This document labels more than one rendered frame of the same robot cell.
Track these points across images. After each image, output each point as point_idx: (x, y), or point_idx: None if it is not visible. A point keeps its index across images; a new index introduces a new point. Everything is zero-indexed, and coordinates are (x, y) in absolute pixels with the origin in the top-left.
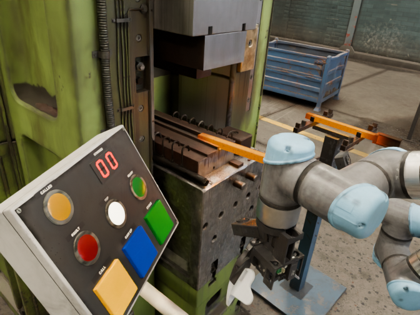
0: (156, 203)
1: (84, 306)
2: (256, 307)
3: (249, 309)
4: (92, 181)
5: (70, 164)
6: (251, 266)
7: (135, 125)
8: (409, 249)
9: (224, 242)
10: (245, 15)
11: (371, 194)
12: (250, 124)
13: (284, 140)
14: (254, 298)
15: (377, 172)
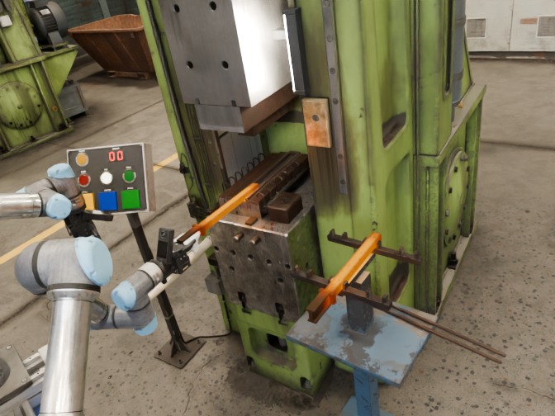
0: (134, 190)
1: None
2: (325, 413)
3: (320, 406)
4: (103, 158)
5: (98, 147)
6: (388, 399)
7: (207, 152)
8: (128, 316)
9: (248, 284)
10: (233, 93)
11: (17, 191)
12: (358, 213)
13: (57, 165)
14: (337, 408)
15: (35, 192)
